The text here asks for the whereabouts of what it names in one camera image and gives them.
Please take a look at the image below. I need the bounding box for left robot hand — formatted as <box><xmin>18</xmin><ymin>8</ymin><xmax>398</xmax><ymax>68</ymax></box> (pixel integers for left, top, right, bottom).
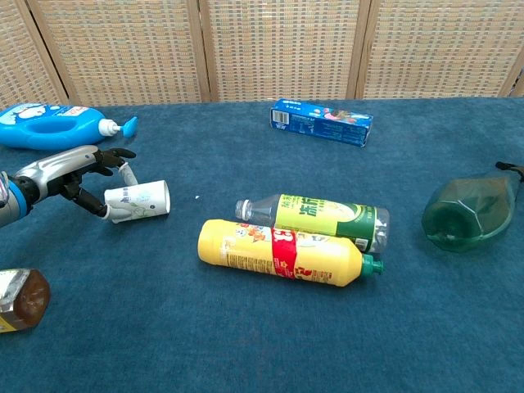
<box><xmin>13</xmin><ymin>144</ymin><xmax>139</xmax><ymax>221</ymax></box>

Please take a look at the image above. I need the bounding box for white paper cup green print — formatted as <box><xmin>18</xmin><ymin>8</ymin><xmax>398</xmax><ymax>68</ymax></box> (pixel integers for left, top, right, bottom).
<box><xmin>103</xmin><ymin>179</ymin><xmax>171</xmax><ymax>224</ymax></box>

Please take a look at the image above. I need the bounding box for blue pump detergent bottle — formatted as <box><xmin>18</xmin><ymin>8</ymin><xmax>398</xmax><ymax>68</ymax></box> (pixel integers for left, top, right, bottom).
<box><xmin>0</xmin><ymin>102</ymin><xmax>139</xmax><ymax>151</ymax></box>

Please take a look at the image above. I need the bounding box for brown liquid bottle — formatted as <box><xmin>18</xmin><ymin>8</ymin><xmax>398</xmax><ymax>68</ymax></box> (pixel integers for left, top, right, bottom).
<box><xmin>0</xmin><ymin>268</ymin><xmax>52</xmax><ymax>334</ymax></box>

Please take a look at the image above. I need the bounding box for yellow bottle green cap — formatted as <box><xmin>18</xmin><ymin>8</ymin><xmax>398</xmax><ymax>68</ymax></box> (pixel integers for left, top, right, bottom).
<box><xmin>197</xmin><ymin>219</ymin><xmax>386</xmax><ymax>288</ymax></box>

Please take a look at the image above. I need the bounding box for woven folding screen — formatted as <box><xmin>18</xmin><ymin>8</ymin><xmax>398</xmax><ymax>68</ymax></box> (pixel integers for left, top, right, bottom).
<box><xmin>0</xmin><ymin>0</ymin><xmax>524</xmax><ymax>111</ymax></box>

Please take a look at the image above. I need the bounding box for blue table cloth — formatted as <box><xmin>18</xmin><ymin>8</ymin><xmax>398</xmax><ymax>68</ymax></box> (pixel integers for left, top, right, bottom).
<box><xmin>0</xmin><ymin>96</ymin><xmax>524</xmax><ymax>393</ymax></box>

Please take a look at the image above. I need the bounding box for clear bottle green label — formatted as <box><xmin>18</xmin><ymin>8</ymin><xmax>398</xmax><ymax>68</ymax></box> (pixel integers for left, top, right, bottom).
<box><xmin>234</xmin><ymin>193</ymin><xmax>391</xmax><ymax>254</ymax></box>

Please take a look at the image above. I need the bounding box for blue toothpaste box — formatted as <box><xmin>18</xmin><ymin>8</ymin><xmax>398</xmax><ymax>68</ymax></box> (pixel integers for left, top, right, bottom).
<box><xmin>269</xmin><ymin>97</ymin><xmax>374</xmax><ymax>149</ymax></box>

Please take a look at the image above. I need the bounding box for green glass bottle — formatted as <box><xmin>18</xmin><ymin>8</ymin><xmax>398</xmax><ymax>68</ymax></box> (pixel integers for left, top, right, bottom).
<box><xmin>421</xmin><ymin>161</ymin><xmax>524</xmax><ymax>252</ymax></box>

